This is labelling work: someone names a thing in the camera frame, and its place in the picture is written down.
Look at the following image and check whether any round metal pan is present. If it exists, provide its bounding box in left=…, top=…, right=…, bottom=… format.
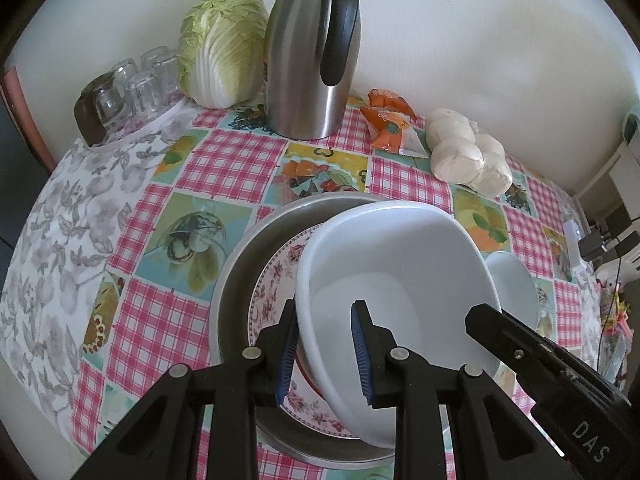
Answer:
left=209, top=192, right=401, bottom=471

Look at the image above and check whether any pile of colourful packets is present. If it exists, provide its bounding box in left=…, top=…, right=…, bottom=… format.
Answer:
left=597, top=280, right=633, bottom=391

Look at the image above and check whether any small strawberry print bowl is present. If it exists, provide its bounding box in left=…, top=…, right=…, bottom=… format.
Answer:
left=484, top=251, right=540, bottom=331

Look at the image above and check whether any white power strip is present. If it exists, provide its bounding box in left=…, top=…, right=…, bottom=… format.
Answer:
left=562, top=217, right=591, bottom=273

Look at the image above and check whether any pink checked tablecloth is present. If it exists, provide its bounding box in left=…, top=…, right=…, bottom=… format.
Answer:
left=75, top=92, right=608, bottom=480

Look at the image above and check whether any stainless steel thermos jug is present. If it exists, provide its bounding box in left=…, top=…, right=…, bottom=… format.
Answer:
left=264, top=0, right=362, bottom=140

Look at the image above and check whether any clear drinking glass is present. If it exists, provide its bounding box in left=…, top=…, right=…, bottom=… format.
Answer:
left=109, top=59, right=138, bottom=91
left=141, top=46, right=181, bottom=96
left=125, top=71, right=163, bottom=118
left=94, top=85, right=126, bottom=131

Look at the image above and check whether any reddish wooden board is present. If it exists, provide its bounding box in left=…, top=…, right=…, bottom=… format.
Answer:
left=1, top=67, right=57, bottom=173

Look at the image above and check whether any black power adapter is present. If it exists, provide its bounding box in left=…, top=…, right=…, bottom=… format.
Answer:
left=580, top=230, right=608, bottom=261

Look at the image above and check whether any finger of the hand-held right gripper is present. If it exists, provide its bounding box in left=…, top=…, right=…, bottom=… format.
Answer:
left=465, top=302, right=571, bottom=402

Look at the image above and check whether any bag of white buns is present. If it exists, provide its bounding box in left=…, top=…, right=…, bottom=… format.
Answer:
left=425, top=106, right=514, bottom=198

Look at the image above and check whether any orange snack packet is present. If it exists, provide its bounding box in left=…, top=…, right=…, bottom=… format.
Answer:
left=367, top=89, right=418, bottom=123
left=361, top=107, right=431, bottom=158

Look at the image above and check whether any pink floral bowl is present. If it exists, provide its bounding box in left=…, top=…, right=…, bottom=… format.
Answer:
left=247, top=223, right=371, bottom=438

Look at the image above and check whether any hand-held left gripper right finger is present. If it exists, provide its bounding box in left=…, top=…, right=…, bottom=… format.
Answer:
left=350, top=300, right=568, bottom=480

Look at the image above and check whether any grey floral tablecloth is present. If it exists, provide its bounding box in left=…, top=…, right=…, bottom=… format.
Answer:
left=0, top=95, right=201, bottom=456

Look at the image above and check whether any napa cabbage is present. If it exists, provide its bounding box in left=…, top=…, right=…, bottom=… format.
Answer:
left=177, top=0, right=269, bottom=109

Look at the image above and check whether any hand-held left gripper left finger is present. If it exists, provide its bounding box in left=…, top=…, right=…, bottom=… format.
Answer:
left=70, top=299, right=301, bottom=480

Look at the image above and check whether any large white bowl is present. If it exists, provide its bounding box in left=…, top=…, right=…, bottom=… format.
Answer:
left=295, top=201, right=502, bottom=448

